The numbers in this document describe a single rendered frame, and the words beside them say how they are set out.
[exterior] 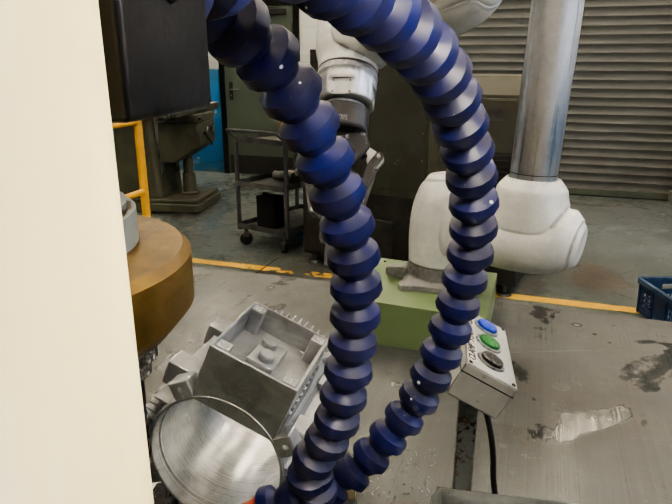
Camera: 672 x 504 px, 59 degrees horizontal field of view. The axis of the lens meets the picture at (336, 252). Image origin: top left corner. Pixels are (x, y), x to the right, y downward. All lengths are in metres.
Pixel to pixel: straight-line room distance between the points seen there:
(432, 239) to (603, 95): 5.80
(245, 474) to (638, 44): 6.65
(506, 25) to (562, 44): 5.77
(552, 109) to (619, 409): 0.60
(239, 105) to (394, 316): 6.75
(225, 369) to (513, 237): 0.84
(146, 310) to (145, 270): 0.02
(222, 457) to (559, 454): 0.57
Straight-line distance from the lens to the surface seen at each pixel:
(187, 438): 0.79
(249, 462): 0.81
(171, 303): 0.28
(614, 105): 7.11
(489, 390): 0.76
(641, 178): 7.26
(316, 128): 0.21
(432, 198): 1.39
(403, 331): 1.37
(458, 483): 0.93
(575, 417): 1.22
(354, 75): 0.88
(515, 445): 1.11
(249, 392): 0.63
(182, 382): 0.66
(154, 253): 0.30
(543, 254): 1.32
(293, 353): 0.71
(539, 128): 1.32
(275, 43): 0.20
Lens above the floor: 1.42
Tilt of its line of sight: 18 degrees down
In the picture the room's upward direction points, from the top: straight up
